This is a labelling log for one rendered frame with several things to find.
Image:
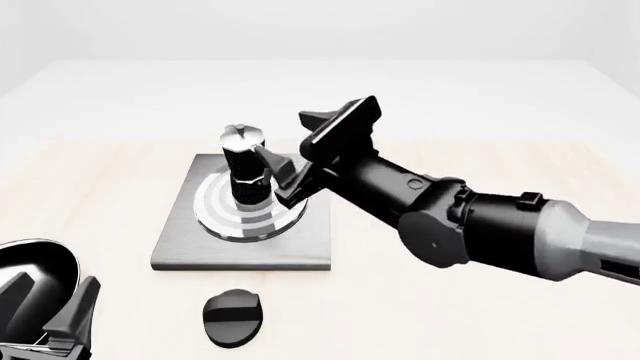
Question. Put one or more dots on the grey and black right robot arm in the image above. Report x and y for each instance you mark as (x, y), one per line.
(480, 221)

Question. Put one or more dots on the silver and black moka pot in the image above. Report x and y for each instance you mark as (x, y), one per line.
(243, 165)

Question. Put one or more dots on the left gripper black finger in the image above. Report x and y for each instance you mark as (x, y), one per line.
(15, 294)
(77, 318)

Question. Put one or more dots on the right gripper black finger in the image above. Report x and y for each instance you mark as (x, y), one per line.
(317, 118)
(286, 170)

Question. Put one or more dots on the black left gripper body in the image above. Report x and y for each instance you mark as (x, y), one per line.
(45, 352)

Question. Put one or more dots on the round black stove knob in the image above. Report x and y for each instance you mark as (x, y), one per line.
(232, 318)

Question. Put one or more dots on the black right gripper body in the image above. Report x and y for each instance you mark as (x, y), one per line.
(307, 180)

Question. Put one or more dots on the flat black stove plate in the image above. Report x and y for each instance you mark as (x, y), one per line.
(200, 247)

